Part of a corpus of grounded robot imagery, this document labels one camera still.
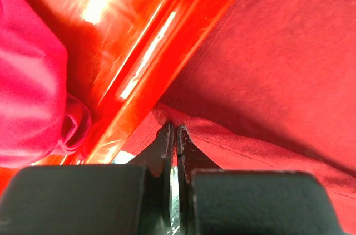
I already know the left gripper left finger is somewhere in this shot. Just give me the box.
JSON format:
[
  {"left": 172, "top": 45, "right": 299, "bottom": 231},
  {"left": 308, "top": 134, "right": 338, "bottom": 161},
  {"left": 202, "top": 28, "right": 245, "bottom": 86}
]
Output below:
[{"left": 130, "top": 123, "right": 174, "bottom": 229}]

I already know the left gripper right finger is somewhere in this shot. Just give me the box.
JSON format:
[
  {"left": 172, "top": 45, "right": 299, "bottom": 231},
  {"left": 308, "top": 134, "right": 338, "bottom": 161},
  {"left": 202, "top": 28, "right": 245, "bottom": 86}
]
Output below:
[{"left": 176, "top": 125, "right": 220, "bottom": 234}]

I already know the dark red t shirt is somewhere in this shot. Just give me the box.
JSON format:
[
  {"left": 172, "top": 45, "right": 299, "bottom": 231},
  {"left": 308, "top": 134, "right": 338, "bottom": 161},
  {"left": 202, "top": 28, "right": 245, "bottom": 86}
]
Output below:
[{"left": 123, "top": 0, "right": 355, "bottom": 234}]

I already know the pink t shirt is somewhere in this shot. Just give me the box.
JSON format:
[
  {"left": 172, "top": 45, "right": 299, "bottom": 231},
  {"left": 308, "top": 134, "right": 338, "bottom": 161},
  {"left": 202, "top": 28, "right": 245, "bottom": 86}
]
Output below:
[{"left": 1, "top": 0, "right": 91, "bottom": 168}]

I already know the red plastic bin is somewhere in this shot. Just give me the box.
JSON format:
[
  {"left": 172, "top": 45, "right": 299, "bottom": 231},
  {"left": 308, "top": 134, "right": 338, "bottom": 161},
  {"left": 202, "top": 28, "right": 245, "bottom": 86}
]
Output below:
[{"left": 0, "top": 0, "right": 258, "bottom": 191}]

